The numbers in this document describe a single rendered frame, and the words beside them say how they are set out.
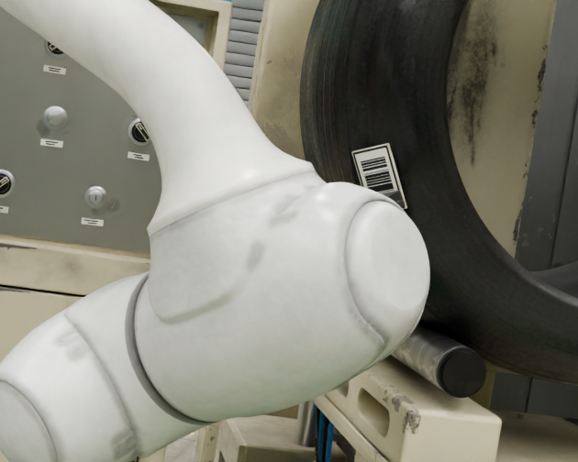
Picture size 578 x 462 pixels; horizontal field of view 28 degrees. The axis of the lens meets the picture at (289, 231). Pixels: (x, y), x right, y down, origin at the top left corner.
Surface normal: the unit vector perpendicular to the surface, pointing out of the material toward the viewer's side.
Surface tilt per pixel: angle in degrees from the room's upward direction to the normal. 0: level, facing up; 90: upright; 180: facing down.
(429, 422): 90
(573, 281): 80
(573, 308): 101
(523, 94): 90
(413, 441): 90
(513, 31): 90
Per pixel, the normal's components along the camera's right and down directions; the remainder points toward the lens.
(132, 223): 0.18, 0.08
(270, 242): -0.62, -0.43
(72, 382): 0.16, -0.41
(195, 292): -0.65, 0.07
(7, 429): -0.60, 0.30
